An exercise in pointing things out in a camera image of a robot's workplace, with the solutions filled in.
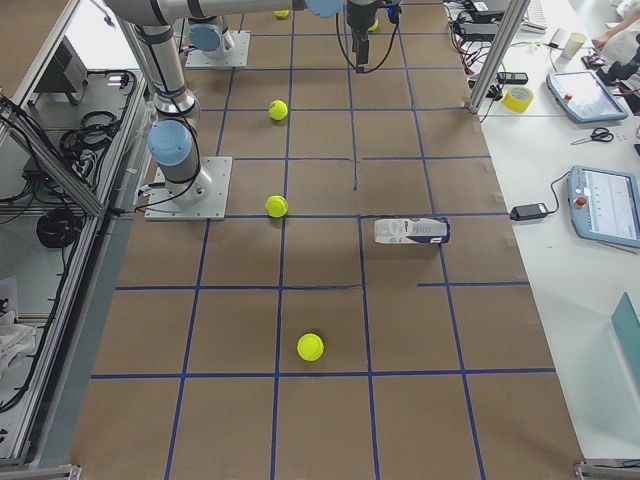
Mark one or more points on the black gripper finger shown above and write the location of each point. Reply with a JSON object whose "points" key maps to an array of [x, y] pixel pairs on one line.
{"points": [[361, 46]]}

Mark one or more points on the white blue tennis ball can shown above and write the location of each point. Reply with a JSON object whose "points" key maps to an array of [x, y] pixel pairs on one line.
{"points": [[395, 231]]}

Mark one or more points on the tennis ball near arm base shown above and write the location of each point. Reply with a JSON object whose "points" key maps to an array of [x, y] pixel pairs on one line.
{"points": [[276, 206]]}

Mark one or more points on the tennis ball far left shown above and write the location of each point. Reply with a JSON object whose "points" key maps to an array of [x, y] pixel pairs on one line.
{"points": [[282, 14]]}

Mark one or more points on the tennis ball middle grid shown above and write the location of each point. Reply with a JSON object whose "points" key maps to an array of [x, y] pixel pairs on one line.
{"points": [[278, 110]]}

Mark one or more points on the tennis ball front centre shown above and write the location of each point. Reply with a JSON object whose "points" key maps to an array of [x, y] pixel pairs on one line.
{"points": [[310, 347]]}

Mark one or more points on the yellow tape roll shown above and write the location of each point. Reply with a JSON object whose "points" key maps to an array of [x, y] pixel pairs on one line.
{"points": [[518, 99]]}

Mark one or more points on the white paper cup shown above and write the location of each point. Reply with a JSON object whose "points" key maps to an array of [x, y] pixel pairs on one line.
{"points": [[573, 45]]}

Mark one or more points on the far teach pendant tablet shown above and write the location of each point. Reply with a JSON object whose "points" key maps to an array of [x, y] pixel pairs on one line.
{"points": [[584, 97]]}

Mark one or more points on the teach pendant tablet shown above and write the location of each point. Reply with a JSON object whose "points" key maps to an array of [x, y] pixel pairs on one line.
{"points": [[604, 205], [584, 97]]}

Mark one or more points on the black power adapter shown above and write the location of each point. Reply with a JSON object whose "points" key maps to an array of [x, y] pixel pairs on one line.
{"points": [[528, 212]]}

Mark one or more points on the grey control box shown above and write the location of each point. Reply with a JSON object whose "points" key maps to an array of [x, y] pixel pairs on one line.
{"points": [[65, 74]]}

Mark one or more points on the near teach pendant tablet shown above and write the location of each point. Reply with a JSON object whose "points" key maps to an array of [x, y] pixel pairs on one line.
{"points": [[604, 205]]}

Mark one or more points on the aluminium frame post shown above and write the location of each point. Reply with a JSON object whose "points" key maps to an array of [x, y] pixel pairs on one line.
{"points": [[509, 26]]}

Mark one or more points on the black handled scissors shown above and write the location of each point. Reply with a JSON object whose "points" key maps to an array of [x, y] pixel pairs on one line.
{"points": [[598, 134]]}

